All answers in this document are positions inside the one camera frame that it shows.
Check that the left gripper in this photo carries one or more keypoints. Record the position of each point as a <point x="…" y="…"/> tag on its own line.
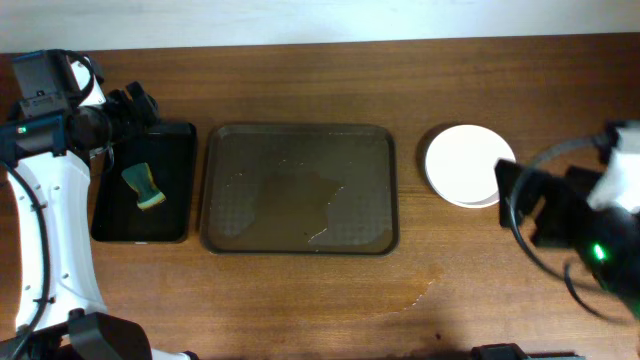
<point x="132" y="107"/>

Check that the pink plate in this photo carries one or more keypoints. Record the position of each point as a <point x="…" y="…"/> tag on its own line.
<point x="459" y="161"/>

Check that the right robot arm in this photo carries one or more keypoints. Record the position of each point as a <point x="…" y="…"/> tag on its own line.
<point x="593" y="213"/>

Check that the brown serving tray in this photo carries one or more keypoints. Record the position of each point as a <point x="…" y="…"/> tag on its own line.
<point x="318" y="189"/>

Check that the light blue plate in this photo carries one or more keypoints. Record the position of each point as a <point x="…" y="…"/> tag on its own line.
<point x="477" y="204"/>

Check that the green yellow sponge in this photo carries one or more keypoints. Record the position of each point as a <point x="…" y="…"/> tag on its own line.
<point x="140" y="179"/>

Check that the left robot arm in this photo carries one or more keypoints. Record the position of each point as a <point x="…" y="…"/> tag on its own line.
<point x="46" y="156"/>

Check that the black small tray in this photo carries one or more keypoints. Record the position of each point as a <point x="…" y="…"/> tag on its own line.
<point x="170" y="151"/>

